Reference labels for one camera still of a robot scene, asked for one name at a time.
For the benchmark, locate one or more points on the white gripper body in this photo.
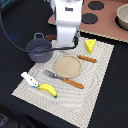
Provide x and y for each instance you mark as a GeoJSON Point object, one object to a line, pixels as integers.
{"type": "Point", "coordinates": [65, 35]}

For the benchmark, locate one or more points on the brown toy sausage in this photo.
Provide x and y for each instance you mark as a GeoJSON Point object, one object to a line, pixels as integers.
{"type": "Point", "coordinates": [51, 37]}

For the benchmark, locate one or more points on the grey toy pot with handles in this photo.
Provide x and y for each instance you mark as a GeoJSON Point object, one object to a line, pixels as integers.
{"type": "Point", "coordinates": [39, 49]}

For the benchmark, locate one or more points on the yellow toy banana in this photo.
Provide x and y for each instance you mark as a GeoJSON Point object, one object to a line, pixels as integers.
{"type": "Point", "coordinates": [49, 88]}

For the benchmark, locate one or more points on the white toy fish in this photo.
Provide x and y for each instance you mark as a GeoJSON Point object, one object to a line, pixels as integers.
{"type": "Point", "coordinates": [29, 79]}

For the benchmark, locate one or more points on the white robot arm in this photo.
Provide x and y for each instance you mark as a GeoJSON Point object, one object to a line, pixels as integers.
{"type": "Point", "coordinates": [68, 18]}

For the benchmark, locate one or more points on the yellow toy cheese wedge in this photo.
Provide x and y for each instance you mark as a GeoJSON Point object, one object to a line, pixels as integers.
{"type": "Point", "coordinates": [90, 44]}

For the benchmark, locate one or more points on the brown toy stove board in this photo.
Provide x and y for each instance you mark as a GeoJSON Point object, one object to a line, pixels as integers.
{"type": "Point", "coordinates": [105, 25]}

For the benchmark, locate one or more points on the round wooden plate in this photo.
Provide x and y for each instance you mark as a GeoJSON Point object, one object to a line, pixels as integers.
{"type": "Point", "coordinates": [68, 66]}

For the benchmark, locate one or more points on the woven beige placemat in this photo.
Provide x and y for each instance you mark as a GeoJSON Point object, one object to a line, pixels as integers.
{"type": "Point", "coordinates": [72, 104]}

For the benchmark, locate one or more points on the beige bowl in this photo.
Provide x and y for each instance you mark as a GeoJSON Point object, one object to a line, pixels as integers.
{"type": "Point", "coordinates": [122, 14]}

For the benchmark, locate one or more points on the wooden handled knife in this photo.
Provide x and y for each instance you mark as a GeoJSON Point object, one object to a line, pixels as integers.
{"type": "Point", "coordinates": [87, 58]}

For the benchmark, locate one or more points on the wooden handled fork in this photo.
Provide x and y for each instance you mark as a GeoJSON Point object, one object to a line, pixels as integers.
{"type": "Point", "coordinates": [53, 75]}

